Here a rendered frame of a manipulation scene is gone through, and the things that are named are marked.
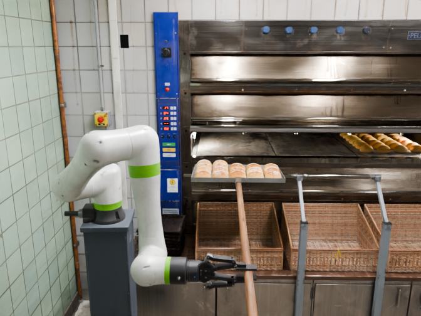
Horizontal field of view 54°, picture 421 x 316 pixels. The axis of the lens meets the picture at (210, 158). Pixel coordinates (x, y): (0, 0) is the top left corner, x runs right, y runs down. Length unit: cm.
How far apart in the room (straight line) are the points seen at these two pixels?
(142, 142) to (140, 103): 147
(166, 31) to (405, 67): 159
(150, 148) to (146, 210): 23
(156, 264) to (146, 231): 15
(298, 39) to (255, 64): 32
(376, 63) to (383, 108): 31
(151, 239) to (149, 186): 20
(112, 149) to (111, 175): 41
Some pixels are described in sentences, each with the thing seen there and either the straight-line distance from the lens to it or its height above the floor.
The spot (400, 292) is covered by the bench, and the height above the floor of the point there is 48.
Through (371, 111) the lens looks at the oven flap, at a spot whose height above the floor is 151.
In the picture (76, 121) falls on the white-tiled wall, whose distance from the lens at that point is 304.
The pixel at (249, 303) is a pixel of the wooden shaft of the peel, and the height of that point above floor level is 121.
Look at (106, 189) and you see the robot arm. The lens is 181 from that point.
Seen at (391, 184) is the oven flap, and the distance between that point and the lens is 321.
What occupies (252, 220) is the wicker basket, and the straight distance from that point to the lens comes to 302.
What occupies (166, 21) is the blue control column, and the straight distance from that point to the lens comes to 281.
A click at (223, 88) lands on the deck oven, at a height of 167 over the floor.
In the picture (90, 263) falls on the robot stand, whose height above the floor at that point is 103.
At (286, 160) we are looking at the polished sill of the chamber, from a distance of 296.
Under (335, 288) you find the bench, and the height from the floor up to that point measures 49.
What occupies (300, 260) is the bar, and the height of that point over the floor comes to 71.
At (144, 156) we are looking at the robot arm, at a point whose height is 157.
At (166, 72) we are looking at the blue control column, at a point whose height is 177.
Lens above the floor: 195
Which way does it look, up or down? 15 degrees down
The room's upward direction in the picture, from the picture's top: straight up
